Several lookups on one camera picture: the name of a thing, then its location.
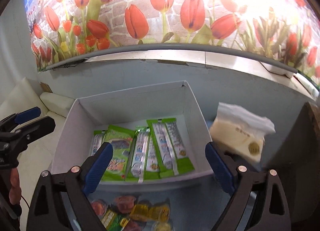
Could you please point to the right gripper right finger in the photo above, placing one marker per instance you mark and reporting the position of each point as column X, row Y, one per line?
column 237, row 178

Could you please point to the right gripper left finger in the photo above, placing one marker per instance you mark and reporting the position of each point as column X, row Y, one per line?
column 47, row 210

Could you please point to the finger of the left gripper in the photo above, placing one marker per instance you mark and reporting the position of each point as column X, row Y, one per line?
column 14, row 143
column 12, row 121

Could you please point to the large bright green snack bag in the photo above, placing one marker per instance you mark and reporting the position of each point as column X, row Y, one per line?
column 121, row 140

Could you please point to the long green wafer snack pack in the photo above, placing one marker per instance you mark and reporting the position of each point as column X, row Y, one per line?
column 172, row 156

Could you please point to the person's left hand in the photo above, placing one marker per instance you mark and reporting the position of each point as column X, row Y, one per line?
column 15, row 192

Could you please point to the cream leather sofa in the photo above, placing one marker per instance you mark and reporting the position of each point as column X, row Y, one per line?
column 21, row 98

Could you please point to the brown cardboard piece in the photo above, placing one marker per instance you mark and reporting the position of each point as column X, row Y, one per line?
column 45, row 87

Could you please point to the red jelly cup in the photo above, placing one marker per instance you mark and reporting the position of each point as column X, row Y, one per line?
column 100, row 207

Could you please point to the blue fabric table cover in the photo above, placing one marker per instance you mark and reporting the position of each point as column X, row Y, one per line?
column 195, row 204

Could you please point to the pink jelly cup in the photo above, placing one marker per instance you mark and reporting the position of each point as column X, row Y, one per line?
column 125, row 203

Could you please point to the tissue pack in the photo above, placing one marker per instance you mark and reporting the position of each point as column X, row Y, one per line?
column 240, row 131

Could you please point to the orange yellow jelly cup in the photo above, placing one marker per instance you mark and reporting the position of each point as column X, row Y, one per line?
column 144, row 213

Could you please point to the green wafer pack in box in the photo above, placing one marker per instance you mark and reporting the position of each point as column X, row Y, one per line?
column 143, row 164

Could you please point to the tulip flower wall poster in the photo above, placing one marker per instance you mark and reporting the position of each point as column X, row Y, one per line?
column 286, row 31

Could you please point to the grey wall ledge rail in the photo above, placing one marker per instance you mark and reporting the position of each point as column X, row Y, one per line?
column 170, row 51

